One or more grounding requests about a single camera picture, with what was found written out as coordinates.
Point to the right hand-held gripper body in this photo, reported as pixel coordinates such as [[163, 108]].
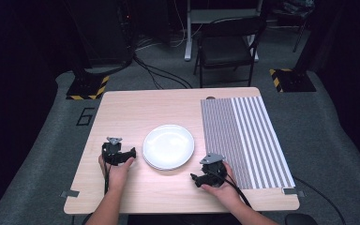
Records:
[[214, 168]]

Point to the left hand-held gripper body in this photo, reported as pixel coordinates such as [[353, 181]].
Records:
[[112, 152]]

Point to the person's left hand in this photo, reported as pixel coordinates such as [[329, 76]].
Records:
[[116, 175]]

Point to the person's right hand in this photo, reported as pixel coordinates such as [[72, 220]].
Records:
[[228, 192]]

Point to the grey white striped mat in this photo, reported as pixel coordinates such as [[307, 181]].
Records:
[[247, 140]]

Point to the grey tape piece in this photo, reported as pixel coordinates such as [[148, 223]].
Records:
[[293, 192], [70, 193]]

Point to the black yellow-striped stand base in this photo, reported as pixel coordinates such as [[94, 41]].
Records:
[[293, 81], [87, 87]]

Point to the black folding chair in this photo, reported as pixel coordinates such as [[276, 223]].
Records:
[[228, 50]]

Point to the black equipment cabinet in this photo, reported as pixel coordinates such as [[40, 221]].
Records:
[[106, 31]]

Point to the white desk frame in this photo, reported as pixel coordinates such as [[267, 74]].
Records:
[[197, 15]]

